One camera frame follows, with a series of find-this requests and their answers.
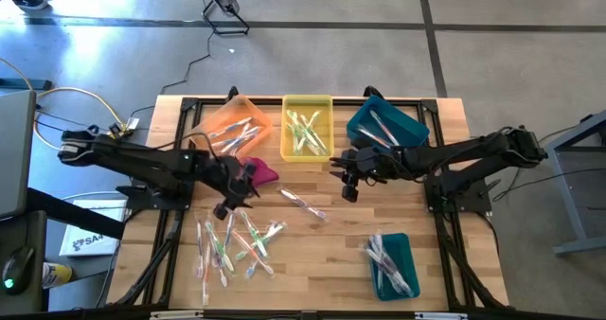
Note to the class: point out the small blue plastic bin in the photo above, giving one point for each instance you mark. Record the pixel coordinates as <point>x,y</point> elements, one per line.
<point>409,263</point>

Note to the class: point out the pile of toothbrushes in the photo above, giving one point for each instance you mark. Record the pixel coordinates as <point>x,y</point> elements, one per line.
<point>386,256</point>

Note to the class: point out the black side desk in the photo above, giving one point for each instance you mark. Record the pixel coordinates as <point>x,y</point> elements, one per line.
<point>28,230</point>

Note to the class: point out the purple toothbrush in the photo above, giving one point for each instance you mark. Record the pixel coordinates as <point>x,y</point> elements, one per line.
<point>303,203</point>
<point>379,244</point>
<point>379,258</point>
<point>395,275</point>
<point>200,249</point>

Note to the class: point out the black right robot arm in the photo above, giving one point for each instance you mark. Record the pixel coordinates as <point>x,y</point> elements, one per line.
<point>473,152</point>

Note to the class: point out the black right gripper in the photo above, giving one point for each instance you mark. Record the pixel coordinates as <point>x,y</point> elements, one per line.
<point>379,164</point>

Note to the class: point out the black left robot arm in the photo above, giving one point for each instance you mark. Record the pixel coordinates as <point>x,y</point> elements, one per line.
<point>132,161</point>

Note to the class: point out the white printed box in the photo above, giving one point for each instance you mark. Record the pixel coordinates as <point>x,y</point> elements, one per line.
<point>92,242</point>

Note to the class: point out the blue-grey metal table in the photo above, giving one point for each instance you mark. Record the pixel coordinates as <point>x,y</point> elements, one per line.
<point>565,192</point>

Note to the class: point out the white frame bracket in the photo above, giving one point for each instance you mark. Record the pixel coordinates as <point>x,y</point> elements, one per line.
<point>177,315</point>
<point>442,316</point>

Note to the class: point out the green toothbrush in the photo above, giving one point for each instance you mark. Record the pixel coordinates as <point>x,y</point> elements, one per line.
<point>253,232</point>
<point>262,239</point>
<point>293,121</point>
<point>308,135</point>
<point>318,142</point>
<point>220,248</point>
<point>299,142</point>
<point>312,119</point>

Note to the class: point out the yellow plastic bin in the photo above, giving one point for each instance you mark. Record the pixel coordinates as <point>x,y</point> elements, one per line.
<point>308,102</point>

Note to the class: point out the black computer mouse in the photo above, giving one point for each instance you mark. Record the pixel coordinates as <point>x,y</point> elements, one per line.
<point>18,270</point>

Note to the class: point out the yellow can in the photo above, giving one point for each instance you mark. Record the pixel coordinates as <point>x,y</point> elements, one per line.
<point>57,274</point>

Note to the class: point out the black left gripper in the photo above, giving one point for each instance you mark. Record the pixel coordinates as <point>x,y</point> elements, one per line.
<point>229,178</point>

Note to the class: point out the person's foot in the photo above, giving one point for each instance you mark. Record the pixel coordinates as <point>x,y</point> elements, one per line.
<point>26,3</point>

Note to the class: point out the orange plastic bin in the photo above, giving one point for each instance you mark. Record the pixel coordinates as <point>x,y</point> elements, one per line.
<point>237,104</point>

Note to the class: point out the magenta folded cloth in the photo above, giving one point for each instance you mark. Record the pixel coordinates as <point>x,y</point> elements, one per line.
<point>267,173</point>

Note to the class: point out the large blue plastic bin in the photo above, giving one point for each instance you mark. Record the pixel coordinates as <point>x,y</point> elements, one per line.
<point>407,126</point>

